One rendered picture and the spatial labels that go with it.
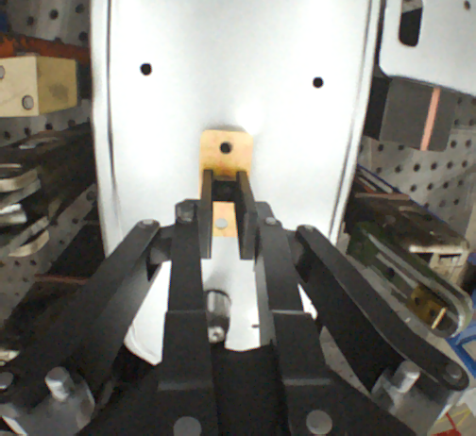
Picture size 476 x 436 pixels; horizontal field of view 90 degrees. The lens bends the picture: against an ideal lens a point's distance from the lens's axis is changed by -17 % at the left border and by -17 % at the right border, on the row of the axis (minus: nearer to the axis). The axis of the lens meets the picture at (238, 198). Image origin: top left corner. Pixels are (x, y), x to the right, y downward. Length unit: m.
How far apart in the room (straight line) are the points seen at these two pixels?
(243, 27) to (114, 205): 0.17
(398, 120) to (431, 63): 0.06
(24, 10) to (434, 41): 0.62
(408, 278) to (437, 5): 0.23
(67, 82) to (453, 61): 0.31
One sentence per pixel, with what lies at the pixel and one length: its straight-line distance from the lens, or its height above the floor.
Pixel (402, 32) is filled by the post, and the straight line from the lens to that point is 0.34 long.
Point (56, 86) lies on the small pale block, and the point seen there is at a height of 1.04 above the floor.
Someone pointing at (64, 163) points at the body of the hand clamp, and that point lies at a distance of 0.26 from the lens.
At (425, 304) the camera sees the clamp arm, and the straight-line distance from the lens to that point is 0.25.
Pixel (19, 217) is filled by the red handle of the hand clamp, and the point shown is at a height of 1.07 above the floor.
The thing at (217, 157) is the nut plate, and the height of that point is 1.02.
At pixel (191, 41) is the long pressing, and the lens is 0.22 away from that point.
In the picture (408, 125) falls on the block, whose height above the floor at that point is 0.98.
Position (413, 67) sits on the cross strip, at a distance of 0.28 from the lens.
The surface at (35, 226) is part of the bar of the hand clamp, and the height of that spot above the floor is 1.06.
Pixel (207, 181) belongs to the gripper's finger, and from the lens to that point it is 0.18.
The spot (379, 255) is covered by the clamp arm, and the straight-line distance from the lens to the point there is 0.28.
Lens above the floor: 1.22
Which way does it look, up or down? 66 degrees down
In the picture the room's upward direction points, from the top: 168 degrees clockwise
